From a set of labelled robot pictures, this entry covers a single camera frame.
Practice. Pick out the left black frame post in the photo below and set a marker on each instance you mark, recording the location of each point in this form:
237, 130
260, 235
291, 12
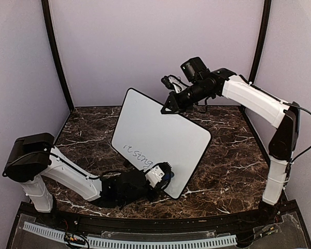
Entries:
55, 54

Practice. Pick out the black frame post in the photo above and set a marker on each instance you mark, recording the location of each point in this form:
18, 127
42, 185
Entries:
55, 54
261, 39

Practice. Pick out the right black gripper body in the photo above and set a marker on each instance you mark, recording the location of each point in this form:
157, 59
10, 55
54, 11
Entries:
183, 102

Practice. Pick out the right black frame post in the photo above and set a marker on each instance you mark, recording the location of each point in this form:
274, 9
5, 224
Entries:
261, 39

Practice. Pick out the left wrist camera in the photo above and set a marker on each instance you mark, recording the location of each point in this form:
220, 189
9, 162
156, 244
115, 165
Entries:
155, 175

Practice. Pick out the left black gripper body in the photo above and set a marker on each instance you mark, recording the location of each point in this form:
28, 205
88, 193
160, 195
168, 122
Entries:
152, 195

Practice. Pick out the white slotted cable duct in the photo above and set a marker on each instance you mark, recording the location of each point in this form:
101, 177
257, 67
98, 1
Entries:
128, 241

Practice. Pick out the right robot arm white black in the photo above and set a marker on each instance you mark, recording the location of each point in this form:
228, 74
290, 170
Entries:
283, 116

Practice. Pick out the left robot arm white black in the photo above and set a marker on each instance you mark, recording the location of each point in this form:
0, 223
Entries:
35, 156

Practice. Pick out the black curved front rail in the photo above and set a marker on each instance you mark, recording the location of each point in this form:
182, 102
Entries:
233, 223

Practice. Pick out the white whiteboard black frame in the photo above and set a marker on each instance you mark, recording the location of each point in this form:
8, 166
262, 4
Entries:
144, 137

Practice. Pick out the blue whiteboard eraser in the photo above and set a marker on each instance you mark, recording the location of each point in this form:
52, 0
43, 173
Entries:
168, 176

